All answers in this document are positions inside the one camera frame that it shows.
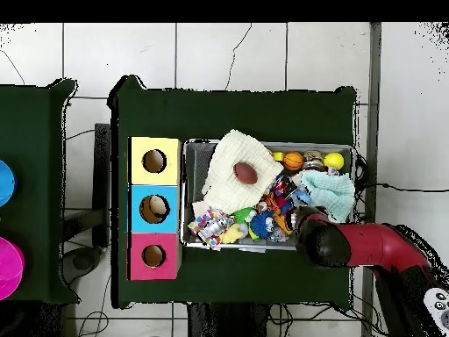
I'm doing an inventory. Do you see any wooden box with three holes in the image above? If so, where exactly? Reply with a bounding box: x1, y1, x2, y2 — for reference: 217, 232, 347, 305
126, 135, 183, 282

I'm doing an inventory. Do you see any light blue knitted cloth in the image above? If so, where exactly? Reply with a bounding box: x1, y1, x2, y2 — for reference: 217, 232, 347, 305
297, 169, 356, 224

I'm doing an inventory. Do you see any orange toy basketball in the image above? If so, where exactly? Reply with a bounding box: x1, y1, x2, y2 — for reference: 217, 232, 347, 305
282, 151, 305, 172

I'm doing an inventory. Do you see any brown toy football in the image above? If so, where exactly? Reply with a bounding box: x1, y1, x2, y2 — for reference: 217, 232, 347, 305
232, 161, 260, 186

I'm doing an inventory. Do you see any blue spiky ball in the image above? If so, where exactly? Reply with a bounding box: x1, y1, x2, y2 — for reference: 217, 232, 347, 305
249, 210, 276, 240

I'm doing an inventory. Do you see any yellow foam ball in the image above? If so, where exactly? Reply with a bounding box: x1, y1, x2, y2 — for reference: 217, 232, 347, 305
323, 152, 346, 172

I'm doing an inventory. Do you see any dark green table cloth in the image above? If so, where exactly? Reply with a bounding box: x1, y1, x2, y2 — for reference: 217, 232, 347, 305
0, 77, 80, 305
106, 74, 359, 310

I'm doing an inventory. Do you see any cream knitted cloth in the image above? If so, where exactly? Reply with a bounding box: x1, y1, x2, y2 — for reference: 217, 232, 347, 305
201, 128, 284, 215

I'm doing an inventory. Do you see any colourful dotted cloth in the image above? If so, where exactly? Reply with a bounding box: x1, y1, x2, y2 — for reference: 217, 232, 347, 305
187, 206, 235, 250

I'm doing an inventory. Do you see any silver wire mesh bin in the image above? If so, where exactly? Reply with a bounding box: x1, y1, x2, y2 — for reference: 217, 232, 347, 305
180, 138, 357, 253

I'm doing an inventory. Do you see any blue round container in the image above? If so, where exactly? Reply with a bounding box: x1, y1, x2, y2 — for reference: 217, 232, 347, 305
0, 159, 18, 208

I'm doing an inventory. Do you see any magenta round container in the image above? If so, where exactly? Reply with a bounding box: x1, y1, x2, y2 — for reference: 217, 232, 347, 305
0, 236, 25, 302

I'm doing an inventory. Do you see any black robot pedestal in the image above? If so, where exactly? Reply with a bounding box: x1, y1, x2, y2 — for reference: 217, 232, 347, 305
187, 302, 271, 337

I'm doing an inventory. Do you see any black cable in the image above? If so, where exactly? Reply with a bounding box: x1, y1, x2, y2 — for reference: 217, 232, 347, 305
355, 182, 449, 193

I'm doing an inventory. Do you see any crushed black drink can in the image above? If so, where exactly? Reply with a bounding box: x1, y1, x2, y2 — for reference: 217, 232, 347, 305
273, 175, 299, 199

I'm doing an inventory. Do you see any yellow plush toy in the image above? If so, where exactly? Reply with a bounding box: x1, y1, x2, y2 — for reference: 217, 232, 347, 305
219, 223, 249, 245

